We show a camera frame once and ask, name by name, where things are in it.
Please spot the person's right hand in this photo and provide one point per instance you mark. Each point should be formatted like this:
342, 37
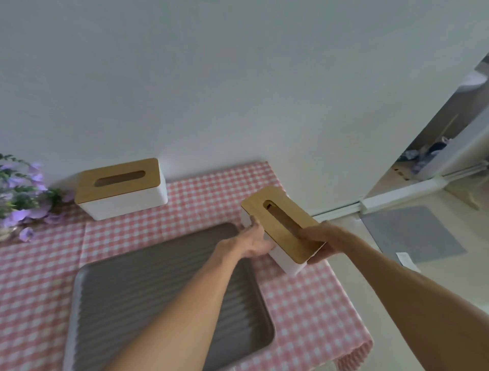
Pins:
324, 239

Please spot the person's left hand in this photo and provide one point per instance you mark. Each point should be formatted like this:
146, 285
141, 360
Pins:
248, 241

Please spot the person's left thumb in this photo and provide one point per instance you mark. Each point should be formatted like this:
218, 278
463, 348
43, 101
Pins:
255, 225

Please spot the person's right thumb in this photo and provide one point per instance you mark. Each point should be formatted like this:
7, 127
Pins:
311, 233

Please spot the white tissue box wooden lid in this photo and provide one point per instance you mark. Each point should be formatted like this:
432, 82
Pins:
280, 227
120, 189

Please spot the person's left forearm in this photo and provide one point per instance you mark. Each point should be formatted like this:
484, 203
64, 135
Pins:
179, 309

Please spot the person's right forearm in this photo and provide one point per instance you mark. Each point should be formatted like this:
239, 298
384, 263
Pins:
416, 298

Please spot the pink checked tablecloth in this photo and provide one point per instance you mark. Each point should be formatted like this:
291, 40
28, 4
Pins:
305, 305

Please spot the white paper scrap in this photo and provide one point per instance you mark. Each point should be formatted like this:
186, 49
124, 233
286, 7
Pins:
405, 260

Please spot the grey floor mat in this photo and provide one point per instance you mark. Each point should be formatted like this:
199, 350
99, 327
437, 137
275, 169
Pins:
412, 233

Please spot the grey ribbed tray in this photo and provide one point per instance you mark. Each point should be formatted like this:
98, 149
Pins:
168, 302

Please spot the purple flower bouquet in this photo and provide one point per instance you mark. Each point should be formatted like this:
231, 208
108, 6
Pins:
25, 198

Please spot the white sliding door frame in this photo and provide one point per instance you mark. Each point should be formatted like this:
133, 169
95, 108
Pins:
401, 195

